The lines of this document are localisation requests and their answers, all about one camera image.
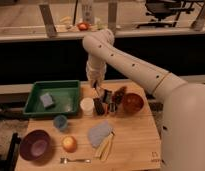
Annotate dark red pine cone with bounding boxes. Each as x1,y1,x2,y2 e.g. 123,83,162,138
112,86,127,105

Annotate green plastic tray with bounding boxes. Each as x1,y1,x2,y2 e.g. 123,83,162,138
23,80,80,118

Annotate metal fork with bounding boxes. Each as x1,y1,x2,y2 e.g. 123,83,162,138
60,158,91,164

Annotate yellow apple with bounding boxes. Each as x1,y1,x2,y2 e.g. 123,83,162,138
62,136,77,153

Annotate blue sponge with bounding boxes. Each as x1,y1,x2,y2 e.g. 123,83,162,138
40,93,54,108

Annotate black stand at left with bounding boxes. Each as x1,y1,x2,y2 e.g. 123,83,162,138
0,133,21,171

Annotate red brown bowl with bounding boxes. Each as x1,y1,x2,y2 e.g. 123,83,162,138
122,93,144,114

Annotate red apple on shelf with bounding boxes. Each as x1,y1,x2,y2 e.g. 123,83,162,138
77,22,90,31

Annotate grey blue cloth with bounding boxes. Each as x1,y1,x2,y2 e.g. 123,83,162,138
87,121,113,148

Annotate white orange gripper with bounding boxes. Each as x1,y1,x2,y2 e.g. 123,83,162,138
86,61,112,103

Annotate black brush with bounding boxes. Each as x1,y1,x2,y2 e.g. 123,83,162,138
93,98,105,115

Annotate blue plastic cup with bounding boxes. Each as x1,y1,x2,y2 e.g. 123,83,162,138
53,115,68,131

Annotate black office chair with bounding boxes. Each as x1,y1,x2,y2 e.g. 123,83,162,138
137,0,194,28

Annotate small metal cup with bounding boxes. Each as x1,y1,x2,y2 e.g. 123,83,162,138
108,102,117,114

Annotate white paper cup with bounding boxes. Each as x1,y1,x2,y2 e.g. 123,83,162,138
80,97,94,116

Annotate purple bowl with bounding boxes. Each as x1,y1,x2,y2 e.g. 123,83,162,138
19,130,51,161

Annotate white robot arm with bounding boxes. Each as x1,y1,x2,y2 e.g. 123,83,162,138
83,29,205,171

